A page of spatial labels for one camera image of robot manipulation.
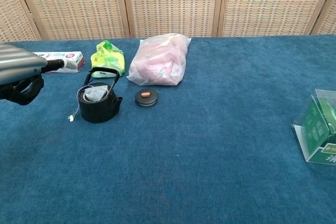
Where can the grey pyramid tea bag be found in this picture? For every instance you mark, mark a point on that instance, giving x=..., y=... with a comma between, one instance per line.
x=94, y=94

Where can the woven rattan folding screen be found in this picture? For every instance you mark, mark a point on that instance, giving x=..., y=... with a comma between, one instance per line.
x=170, y=3

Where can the blue table cloth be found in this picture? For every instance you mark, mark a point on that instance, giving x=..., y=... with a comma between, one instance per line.
x=210, y=155

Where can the clear box of green sachets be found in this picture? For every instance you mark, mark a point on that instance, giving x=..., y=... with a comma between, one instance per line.
x=312, y=129

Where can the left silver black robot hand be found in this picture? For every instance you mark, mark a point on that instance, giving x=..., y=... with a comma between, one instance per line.
x=18, y=64

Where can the pink cloth in clear bag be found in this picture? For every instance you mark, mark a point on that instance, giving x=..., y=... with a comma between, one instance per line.
x=157, y=64

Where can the black teapot lid orange knob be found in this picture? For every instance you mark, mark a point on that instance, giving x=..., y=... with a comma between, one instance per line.
x=147, y=101

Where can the yellow green tissue pack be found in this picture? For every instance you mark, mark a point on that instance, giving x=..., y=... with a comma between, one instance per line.
x=107, y=56

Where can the white toothpaste box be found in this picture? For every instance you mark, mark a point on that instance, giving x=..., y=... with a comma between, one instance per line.
x=73, y=58

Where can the black cast iron teapot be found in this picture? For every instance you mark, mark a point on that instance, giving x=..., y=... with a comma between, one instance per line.
x=102, y=113

